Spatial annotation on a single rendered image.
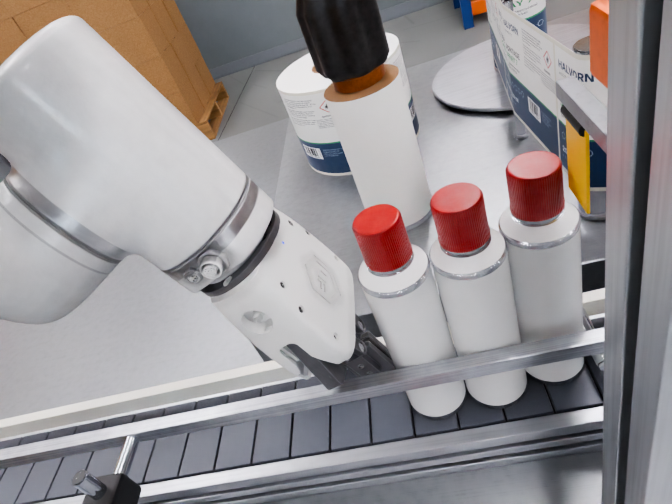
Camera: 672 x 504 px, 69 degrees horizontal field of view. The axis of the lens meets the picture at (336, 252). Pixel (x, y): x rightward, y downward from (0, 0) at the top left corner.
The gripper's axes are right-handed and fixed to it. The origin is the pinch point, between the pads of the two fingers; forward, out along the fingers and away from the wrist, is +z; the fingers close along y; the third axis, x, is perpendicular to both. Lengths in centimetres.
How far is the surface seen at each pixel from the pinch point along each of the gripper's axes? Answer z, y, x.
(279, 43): 48, 442, 109
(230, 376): -2.5, 3.5, 15.0
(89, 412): -7.8, 3.3, 31.3
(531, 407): 10.0, -3.4, -9.2
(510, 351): 2.0, -3.7, -11.1
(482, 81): 12, 58, -19
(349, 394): -1.9, -4.4, 0.6
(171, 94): 3, 299, 150
